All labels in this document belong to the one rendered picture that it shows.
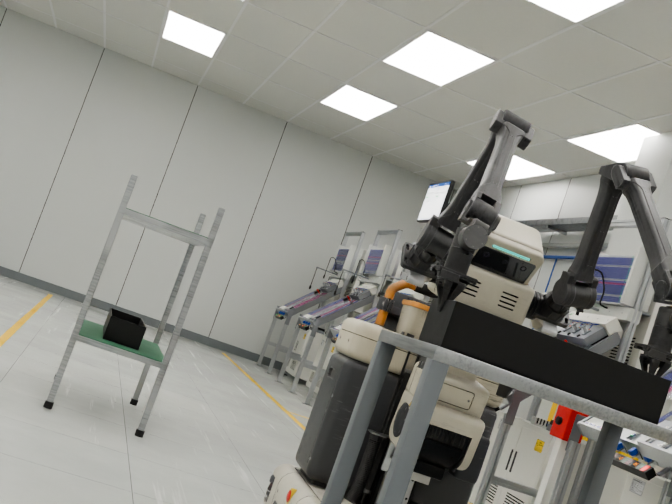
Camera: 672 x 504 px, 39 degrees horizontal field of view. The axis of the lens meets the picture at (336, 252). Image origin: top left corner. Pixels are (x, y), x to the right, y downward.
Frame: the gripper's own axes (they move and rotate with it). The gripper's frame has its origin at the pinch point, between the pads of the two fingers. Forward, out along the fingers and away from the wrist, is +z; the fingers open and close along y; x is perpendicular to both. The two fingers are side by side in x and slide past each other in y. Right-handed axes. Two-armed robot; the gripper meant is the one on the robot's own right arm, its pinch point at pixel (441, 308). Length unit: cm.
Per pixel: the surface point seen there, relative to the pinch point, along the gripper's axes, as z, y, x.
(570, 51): -220, 150, 367
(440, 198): -138, 165, 590
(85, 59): -205, -201, 973
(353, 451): 39.5, -3.7, 16.6
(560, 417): 12, 145, 210
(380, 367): 17.8, -4.5, 16.2
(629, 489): 32, 167, 170
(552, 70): -221, 160, 415
